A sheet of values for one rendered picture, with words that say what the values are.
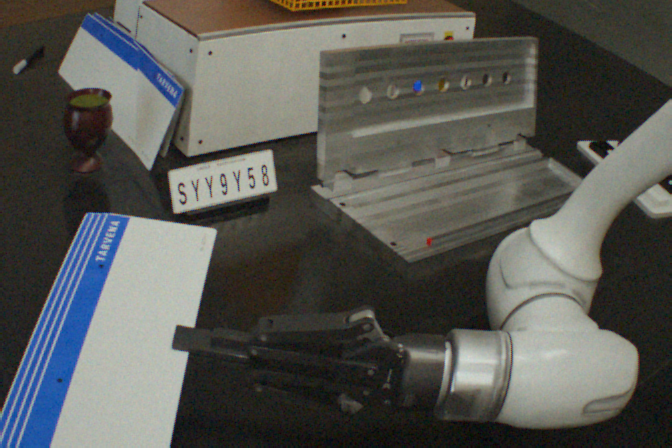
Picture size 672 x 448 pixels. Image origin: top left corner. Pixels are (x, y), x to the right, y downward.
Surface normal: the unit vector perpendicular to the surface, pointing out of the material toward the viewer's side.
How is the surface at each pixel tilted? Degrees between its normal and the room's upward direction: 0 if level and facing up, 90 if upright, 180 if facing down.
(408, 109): 80
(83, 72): 63
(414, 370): 45
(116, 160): 0
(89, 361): 1
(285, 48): 90
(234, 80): 90
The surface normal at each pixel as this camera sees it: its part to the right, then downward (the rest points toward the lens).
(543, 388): -0.04, -0.03
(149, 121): -0.73, -0.17
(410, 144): 0.60, 0.29
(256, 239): 0.14, -0.87
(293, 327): -0.10, -0.87
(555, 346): 0.04, -0.72
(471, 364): 0.10, -0.45
